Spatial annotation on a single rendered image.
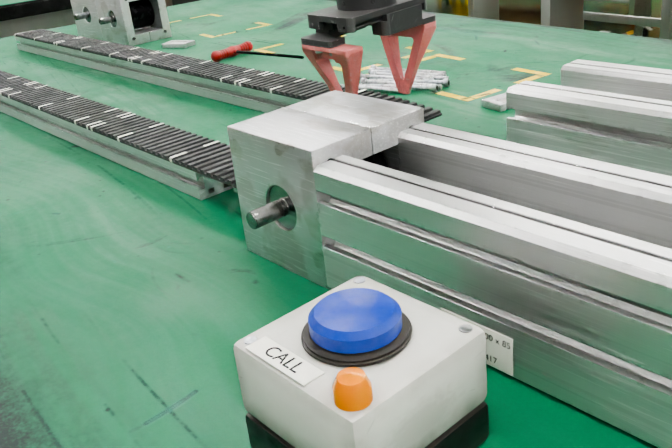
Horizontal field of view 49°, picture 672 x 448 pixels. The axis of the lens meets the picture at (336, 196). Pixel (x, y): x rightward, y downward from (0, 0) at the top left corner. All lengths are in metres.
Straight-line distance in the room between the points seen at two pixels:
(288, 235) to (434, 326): 0.19
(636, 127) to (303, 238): 0.23
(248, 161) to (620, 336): 0.27
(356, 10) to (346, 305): 0.43
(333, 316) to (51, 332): 0.24
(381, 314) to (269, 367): 0.05
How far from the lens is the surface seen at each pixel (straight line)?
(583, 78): 0.62
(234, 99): 0.92
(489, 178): 0.45
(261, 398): 0.33
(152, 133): 0.74
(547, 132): 0.56
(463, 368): 0.32
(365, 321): 0.31
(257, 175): 0.50
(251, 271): 0.51
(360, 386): 0.28
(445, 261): 0.39
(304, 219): 0.47
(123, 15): 1.41
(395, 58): 0.78
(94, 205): 0.68
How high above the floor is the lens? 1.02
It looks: 23 degrees down
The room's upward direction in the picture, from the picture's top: 6 degrees counter-clockwise
